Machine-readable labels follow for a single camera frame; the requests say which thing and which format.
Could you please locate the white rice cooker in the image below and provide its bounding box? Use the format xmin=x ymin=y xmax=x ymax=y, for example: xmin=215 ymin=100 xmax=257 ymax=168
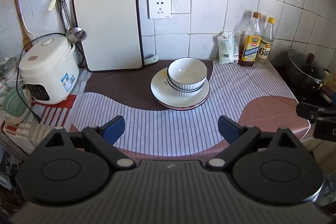
xmin=19 ymin=36 xmax=79 ymax=105

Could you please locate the pink rabbit plate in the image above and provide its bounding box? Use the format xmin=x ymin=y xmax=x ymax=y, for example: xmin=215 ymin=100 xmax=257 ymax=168
xmin=157 ymin=93 xmax=211 ymax=111

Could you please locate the black pot with lid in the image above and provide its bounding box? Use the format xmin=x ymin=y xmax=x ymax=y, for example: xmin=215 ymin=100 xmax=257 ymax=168
xmin=279 ymin=50 xmax=335 ymax=109

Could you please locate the green strainer basket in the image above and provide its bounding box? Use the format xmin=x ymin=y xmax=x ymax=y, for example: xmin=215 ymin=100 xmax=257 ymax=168
xmin=3 ymin=87 xmax=27 ymax=117

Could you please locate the wooden spatula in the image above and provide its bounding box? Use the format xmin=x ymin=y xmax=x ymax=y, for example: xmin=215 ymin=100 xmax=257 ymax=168
xmin=14 ymin=0 xmax=35 ymax=52

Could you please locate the cooking wine bottle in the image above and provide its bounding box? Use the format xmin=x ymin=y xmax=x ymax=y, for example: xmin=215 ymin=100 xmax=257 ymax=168
xmin=238 ymin=11 xmax=261 ymax=67

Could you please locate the white wall socket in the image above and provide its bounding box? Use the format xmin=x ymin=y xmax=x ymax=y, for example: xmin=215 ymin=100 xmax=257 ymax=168
xmin=147 ymin=0 xmax=171 ymax=19

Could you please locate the white salt bag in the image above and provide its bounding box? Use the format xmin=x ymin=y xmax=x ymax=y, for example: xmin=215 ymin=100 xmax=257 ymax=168
xmin=217 ymin=31 xmax=240 ymax=65

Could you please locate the red striped cloth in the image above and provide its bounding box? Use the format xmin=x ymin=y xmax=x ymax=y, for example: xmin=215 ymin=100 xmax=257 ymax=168
xmin=2 ymin=69 xmax=90 ymax=151

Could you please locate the white knife handle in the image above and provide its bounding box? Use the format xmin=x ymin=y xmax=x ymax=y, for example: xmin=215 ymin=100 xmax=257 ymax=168
xmin=143 ymin=55 xmax=159 ymax=65

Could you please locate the white cutting board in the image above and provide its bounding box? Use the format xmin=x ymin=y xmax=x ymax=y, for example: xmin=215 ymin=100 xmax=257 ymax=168
xmin=72 ymin=0 xmax=144 ymax=72

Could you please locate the white vinegar bottle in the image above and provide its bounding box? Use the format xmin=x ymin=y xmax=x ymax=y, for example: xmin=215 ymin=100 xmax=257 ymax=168
xmin=255 ymin=17 xmax=275 ymax=67

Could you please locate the steel ladle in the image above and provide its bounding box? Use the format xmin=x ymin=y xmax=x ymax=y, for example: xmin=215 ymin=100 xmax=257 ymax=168
xmin=60 ymin=0 xmax=87 ymax=43

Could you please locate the white sun plate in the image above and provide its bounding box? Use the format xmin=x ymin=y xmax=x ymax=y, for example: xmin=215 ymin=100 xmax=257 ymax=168
xmin=150 ymin=68 xmax=210 ymax=110

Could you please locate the black power cable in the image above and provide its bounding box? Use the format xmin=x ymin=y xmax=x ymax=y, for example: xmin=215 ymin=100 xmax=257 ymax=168
xmin=15 ymin=32 xmax=66 ymax=123

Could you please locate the white ribbed bowl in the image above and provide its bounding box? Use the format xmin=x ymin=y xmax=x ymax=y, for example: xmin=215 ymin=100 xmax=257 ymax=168
xmin=167 ymin=77 xmax=205 ymax=92
xmin=167 ymin=57 xmax=207 ymax=84
xmin=169 ymin=84 xmax=203 ymax=98

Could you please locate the striped pink table mat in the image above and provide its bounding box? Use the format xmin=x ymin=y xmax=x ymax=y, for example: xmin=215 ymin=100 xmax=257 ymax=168
xmin=69 ymin=61 xmax=310 ymax=161

